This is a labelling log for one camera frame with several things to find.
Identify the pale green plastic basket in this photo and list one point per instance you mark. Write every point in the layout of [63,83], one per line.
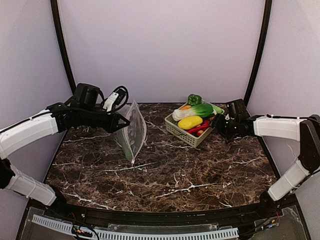
[193,139]

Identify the white slotted cable duct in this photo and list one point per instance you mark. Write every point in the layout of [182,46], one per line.
[130,232]

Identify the right black frame post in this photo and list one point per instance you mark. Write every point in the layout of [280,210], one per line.
[259,51]

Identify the green bell pepper toy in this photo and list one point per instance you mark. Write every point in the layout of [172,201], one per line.
[194,99]

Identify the black front rail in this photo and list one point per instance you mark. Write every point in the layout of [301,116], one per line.
[243,216]

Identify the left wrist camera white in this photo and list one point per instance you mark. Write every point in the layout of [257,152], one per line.
[116,100]

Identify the yellow lemon toy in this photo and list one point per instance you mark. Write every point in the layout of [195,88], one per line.
[189,122]

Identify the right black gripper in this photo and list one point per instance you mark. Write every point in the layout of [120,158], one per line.
[222,123]

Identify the red strawberry toy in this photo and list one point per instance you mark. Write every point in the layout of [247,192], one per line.
[205,122]

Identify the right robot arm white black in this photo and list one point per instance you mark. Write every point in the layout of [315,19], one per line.
[305,130]

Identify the red chili pepper toy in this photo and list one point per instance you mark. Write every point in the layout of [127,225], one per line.
[202,127]

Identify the clear zip top bag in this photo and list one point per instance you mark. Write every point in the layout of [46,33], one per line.
[136,132]

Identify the left black frame post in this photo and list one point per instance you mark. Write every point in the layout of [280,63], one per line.
[57,21]

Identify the bok choy toy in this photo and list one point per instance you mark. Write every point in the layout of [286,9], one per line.
[201,110]

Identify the green cucumber toy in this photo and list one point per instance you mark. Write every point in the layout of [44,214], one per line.
[124,144]

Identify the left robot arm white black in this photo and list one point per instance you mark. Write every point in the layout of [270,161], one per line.
[86,107]

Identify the black frame post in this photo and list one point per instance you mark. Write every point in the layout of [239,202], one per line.
[259,51]
[57,21]

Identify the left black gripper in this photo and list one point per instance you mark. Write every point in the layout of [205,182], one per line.
[110,121]

